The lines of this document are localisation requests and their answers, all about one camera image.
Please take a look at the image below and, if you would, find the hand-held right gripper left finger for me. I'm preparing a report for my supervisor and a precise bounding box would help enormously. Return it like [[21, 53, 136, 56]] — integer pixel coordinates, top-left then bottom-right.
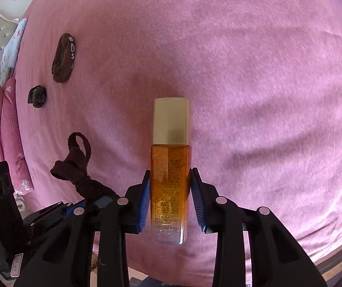
[[14, 170, 152, 287]]

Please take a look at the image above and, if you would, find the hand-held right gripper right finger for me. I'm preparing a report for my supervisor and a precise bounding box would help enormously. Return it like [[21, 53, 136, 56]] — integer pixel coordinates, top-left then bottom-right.
[[190, 167, 328, 287]]

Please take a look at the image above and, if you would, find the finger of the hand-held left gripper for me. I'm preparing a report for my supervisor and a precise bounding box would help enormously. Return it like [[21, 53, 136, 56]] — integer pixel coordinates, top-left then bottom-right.
[[60, 201, 85, 219], [93, 197, 114, 211]]

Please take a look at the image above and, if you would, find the amber bottle with gold cap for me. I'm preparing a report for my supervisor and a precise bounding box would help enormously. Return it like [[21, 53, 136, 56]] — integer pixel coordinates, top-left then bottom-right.
[[150, 97, 193, 246]]

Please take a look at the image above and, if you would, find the pink bed sheet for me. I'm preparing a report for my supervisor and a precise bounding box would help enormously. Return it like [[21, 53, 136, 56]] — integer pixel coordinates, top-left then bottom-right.
[[9, 0, 342, 276]]

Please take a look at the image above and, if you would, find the black balled sock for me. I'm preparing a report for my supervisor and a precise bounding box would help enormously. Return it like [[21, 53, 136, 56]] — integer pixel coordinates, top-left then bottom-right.
[[28, 85, 47, 107]]

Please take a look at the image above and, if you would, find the dark brown lettered sock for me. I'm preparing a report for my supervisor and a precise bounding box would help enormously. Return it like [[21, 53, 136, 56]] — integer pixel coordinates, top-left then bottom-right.
[[52, 33, 78, 83]]

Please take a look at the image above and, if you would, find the light blue printed pillow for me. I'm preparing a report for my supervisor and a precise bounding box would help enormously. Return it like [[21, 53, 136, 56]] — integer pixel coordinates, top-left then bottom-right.
[[0, 18, 28, 87]]

